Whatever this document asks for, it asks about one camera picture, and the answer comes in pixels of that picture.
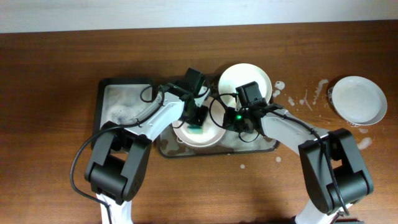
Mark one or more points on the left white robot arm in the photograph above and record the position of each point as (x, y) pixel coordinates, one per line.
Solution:
(118, 162)

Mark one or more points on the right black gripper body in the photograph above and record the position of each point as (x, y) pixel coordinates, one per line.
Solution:
(234, 122)

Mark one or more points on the black soapy tray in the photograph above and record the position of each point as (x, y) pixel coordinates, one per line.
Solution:
(120, 99)
(231, 142)

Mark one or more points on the left black soapy tray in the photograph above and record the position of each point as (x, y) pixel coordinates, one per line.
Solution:
(120, 99)

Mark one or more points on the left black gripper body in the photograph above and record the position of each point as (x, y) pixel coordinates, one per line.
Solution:
(198, 116)

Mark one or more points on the white plate with red stain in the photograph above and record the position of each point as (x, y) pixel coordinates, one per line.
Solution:
(211, 132)

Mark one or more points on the green yellow sponge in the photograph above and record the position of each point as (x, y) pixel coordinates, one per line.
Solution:
(194, 129)

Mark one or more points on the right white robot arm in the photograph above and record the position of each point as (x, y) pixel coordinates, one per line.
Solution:
(334, 171)

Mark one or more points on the right black soapy tray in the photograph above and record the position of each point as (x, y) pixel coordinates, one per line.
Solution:
(231, 142)

